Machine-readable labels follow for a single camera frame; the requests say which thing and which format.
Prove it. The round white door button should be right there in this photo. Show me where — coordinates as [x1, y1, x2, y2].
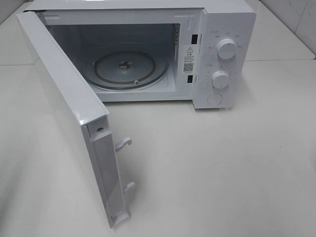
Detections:
[207, 93, 223, 108]

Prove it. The glass microwave turntable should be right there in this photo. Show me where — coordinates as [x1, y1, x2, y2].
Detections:
[82, 42, 169, 90]

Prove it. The white microwave knob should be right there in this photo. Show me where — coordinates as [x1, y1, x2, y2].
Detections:
[216, 38, 237, 60]
[211, 70, 230, 89]

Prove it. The white microwave oven body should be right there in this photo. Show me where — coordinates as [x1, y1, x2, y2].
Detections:
[22, 0, 256, 109]

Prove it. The white microwave door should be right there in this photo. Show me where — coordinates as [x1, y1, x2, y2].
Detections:
[17, 11, 135, 228]

